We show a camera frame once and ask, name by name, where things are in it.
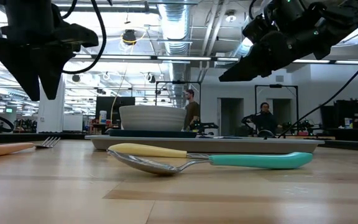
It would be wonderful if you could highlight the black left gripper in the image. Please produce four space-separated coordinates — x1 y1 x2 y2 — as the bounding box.
0 23 99 102

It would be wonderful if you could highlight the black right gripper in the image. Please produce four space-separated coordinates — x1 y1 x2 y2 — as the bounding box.
218 18 326 83

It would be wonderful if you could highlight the spoon with teal handle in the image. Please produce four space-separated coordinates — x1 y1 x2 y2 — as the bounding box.
106 149 314 176

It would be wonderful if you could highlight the white ribbed bowl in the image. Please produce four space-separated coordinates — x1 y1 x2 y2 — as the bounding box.
119 105 188 132

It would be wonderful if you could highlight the dark blue plate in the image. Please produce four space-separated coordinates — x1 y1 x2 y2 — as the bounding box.
109 129 198 139

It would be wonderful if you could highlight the knife with yellow handle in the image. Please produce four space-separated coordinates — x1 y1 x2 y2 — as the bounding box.
108 142 211 159

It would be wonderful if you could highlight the grey plastic tray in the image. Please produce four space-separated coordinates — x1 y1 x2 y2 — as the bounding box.
85 134 325 154

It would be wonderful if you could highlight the white square column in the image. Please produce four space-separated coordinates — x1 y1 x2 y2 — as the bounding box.
37 73 67 134

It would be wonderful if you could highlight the person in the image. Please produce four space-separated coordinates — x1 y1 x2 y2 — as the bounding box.
183 89 201 131
253 102 278 136

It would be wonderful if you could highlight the whiteboard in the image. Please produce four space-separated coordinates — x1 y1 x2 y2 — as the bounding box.
62 114 83 132

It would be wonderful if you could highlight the black monitor panel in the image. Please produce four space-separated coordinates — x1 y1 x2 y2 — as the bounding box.
95 96 135 127

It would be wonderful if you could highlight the black frame stand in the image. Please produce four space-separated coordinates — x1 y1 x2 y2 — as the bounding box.
155 80 202 131
254 84 300 128

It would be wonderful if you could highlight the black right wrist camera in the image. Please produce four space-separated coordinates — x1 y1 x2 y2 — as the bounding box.
242 12 276 44

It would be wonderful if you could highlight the overhead light strip rail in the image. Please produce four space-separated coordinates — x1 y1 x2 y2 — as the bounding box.
73 54 358 65

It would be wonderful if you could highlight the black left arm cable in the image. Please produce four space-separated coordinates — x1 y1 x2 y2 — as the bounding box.
61 0 108 75

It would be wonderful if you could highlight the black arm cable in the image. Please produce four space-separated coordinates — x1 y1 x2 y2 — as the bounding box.
61 0 108 75
277 46 358 138

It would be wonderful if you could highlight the silver ventilation duct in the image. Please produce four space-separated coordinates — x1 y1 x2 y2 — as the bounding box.
157 2 192 108

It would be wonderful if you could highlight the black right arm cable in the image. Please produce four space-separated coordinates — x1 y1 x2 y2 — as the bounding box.
277 46 358 138

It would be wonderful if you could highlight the black ceiling camera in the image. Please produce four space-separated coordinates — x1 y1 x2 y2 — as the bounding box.
122 29 137 45

